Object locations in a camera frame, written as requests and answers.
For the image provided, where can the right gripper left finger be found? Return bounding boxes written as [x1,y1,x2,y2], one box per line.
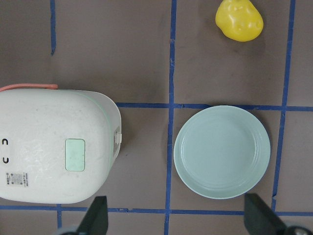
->
[76,196,108,235]

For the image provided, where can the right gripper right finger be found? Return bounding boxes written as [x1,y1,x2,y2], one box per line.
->
[244,193,290,235]

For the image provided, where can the green plate near right arm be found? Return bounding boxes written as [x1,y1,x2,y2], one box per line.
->
[174,105,271,199]

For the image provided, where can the yellow toy fruit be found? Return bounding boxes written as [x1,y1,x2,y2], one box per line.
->
[215,0,264,42]

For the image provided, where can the white rice cooker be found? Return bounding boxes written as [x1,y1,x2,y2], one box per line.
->
[0,84,122,204]

